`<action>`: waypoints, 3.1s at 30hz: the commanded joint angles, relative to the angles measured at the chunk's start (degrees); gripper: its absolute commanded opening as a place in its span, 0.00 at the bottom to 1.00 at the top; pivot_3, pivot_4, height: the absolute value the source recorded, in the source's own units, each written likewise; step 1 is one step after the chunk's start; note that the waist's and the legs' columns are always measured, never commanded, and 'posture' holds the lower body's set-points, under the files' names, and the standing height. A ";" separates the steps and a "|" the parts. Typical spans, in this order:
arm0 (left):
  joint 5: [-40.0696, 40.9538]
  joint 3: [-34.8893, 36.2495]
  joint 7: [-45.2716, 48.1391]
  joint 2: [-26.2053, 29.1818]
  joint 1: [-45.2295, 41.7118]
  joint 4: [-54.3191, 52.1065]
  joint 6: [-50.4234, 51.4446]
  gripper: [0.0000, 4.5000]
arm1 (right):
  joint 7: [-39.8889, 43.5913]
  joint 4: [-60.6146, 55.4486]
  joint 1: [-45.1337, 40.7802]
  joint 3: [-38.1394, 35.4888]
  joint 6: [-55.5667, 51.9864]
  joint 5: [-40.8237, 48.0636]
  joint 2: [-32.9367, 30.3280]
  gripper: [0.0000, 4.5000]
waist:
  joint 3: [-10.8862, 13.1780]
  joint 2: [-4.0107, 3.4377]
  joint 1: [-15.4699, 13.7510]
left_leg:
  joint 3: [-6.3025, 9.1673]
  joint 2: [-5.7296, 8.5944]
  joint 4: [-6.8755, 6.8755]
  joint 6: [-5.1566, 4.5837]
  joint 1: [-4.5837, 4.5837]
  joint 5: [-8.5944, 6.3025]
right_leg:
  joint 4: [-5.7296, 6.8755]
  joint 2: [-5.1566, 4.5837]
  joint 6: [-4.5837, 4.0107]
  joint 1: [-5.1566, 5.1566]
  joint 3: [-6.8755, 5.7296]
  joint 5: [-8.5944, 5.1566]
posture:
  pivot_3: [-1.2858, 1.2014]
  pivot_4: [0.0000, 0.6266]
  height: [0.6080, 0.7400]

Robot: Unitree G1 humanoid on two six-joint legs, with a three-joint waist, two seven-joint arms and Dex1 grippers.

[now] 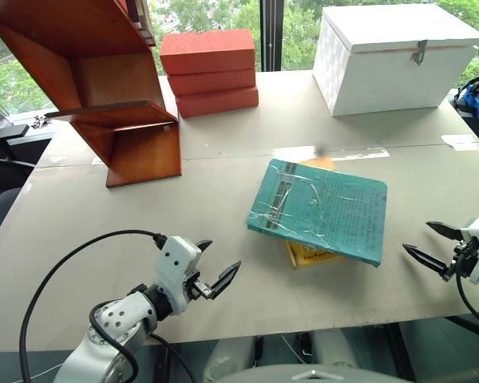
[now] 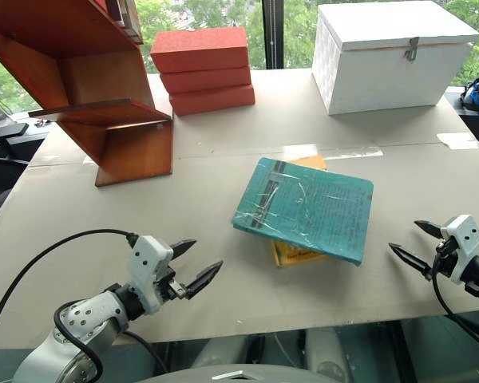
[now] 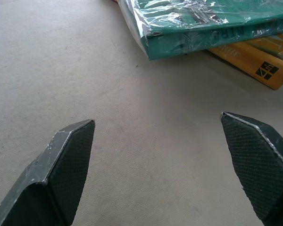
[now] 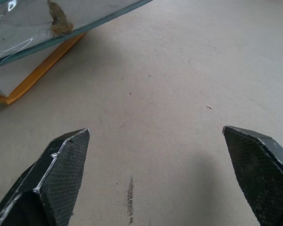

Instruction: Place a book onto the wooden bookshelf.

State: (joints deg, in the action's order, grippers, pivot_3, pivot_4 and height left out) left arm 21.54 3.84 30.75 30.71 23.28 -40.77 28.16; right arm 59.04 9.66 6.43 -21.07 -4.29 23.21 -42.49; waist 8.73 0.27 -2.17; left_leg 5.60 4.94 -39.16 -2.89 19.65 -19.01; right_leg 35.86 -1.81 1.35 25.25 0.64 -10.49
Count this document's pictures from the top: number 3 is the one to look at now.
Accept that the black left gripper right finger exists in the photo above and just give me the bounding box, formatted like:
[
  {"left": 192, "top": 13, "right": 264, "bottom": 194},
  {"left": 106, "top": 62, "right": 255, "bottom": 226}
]
[{"left": 220, "top": 111, "right": 283, "bottom": 226}]

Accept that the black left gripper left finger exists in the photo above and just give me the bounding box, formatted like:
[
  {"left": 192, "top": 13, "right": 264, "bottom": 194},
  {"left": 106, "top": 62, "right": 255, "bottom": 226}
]
[{"left": 0, "top": 119, "right": 96, "bottom": 226}]

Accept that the green plastic-wrapped box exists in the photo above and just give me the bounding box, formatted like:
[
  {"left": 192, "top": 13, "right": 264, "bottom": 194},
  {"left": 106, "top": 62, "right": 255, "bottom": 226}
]
[{"left": 117, "top": 0, "right": 283, "bottom": 61}]

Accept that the yellow cardboard box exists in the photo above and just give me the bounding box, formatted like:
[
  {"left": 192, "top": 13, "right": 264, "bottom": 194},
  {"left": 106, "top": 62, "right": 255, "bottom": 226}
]
[{"left": 207, "top": 31, "right": 283, "bottom": 90}]

